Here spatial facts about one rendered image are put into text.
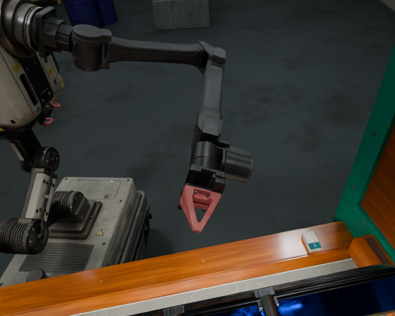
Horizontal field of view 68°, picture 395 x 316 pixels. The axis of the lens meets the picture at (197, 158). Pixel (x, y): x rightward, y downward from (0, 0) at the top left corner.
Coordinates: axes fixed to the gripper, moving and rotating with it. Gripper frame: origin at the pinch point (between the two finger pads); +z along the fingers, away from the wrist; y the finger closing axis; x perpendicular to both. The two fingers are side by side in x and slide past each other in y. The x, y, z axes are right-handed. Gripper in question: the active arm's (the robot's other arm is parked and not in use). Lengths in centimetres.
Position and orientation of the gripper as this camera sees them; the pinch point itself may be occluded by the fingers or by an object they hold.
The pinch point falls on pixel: (197, 227)
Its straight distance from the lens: 49.5
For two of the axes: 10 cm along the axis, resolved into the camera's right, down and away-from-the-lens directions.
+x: -9.7, -2.4, -1.0
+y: -2.5, 7.2, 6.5
